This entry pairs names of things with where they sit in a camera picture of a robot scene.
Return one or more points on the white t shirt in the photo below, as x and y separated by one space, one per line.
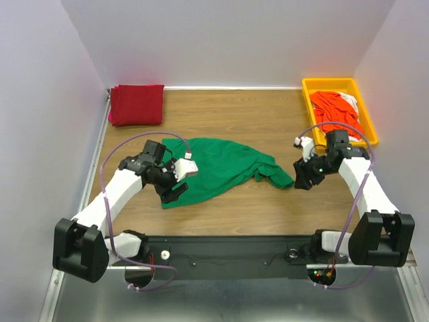
351 100

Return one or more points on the left side aluminium rail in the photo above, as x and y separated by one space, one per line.
96 154

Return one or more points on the green t shirt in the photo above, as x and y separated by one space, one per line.
224 164

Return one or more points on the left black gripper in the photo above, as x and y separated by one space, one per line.
169 189

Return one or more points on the yellow plastic bin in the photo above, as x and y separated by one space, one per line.
345 85

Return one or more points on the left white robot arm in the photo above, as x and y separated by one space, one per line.
85 246

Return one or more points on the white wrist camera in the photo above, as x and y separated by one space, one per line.
307 146
184 168

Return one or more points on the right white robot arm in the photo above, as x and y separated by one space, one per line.
383 234

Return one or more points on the orange t shirt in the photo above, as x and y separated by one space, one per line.
329 106

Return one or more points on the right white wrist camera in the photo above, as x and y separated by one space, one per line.
307 146

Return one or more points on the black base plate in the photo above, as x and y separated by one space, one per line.
233 257

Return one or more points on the aluminium frame rail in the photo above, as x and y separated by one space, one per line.
410 260

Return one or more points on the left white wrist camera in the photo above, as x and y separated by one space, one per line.
184 168

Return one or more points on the folded red t shirt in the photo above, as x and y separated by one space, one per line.
137 105

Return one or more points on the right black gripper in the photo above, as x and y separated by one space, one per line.
304 175

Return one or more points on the folded pink t shirt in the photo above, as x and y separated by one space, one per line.
110 116

